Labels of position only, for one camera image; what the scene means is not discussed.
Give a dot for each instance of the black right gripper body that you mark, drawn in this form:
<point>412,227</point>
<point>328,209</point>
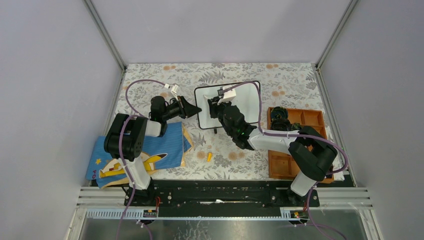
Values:
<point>217,110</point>

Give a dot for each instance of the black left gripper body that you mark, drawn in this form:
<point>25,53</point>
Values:
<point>182,113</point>

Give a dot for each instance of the yellow marker cap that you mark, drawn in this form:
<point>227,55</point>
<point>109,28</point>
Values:
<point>209,156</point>

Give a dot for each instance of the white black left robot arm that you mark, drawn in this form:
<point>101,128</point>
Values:
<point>125,138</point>

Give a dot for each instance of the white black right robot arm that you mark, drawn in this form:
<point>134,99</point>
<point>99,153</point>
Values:
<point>249,137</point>

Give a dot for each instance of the black framed whiteboard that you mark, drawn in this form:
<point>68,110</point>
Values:
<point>246,99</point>

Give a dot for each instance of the dark tape roll rear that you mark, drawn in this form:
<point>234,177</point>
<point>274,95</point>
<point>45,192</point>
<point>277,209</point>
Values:
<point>278,113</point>

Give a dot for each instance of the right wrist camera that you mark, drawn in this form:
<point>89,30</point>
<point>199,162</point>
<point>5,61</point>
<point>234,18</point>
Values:
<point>226,94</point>

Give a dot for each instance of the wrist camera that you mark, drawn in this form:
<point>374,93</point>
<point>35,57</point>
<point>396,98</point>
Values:
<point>174,89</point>
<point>226,94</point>

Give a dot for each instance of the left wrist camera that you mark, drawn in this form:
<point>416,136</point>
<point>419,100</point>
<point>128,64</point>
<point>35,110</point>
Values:
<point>174,89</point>

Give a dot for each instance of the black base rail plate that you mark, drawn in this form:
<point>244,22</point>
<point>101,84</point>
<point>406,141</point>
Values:
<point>219,198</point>

